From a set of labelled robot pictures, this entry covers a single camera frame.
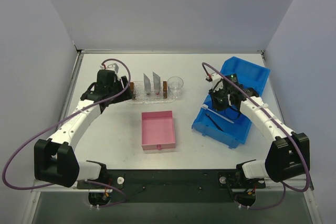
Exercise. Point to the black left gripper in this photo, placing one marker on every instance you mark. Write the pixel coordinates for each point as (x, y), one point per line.
(122, 85)

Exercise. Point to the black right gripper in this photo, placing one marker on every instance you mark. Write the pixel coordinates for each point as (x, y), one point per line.
(219, 100)

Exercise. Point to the white toothbrush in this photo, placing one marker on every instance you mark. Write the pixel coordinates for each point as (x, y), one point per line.
(205, 107)

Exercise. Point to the black-capped toothpaste tube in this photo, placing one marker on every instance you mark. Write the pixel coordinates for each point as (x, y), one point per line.
(147, 84)

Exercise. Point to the black toothbrush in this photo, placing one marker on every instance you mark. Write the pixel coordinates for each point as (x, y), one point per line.
(215, 124)

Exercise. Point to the red-capped toothpaste tube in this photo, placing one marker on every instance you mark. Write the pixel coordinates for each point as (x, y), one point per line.
(156, 83)

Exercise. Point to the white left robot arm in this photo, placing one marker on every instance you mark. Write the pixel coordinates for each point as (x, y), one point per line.
(54, 159)

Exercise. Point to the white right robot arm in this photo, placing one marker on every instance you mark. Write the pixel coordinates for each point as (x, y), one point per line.
(288, 155)

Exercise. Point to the clear textured glass tray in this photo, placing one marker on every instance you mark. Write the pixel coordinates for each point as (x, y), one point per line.
(142, 98)

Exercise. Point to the blue plastic bin organizer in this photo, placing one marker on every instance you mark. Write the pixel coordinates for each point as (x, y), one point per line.
(222, 120)

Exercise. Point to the pink plastic drawer box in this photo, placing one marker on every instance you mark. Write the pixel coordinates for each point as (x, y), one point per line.
(157, 130)

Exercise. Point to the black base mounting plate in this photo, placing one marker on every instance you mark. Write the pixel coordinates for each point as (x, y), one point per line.
(175, 194)

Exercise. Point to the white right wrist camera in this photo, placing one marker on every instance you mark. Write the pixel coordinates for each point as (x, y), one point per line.
(216, 80)

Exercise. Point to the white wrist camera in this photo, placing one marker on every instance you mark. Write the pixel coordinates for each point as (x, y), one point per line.
(111, 67)
(216, 80)

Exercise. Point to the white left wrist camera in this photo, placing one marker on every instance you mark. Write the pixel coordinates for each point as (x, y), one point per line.
(111, 67)

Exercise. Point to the aluminium frame rail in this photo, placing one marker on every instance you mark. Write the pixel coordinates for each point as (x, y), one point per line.
(288, 184)

